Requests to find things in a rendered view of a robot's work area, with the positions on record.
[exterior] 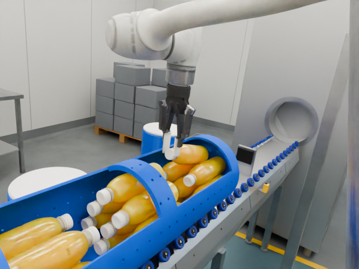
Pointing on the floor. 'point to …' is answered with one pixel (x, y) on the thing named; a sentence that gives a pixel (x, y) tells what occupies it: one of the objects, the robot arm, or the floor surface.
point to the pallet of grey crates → (129, 100)
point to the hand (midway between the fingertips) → (171, 144)
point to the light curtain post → (318, 155)
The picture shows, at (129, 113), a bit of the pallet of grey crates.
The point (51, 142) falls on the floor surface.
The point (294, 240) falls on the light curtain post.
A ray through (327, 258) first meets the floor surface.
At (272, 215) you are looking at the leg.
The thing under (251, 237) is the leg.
